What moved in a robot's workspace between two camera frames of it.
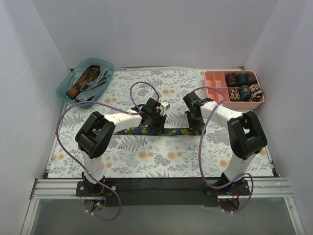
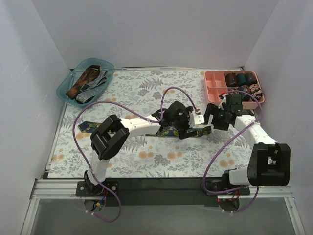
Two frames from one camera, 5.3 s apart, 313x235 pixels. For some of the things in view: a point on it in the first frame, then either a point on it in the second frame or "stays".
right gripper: x=194 y=121 → x=218 y=117
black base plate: x=162 y=193 stays
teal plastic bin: x=85 y=81 stays
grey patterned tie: x=88 y=90 stays
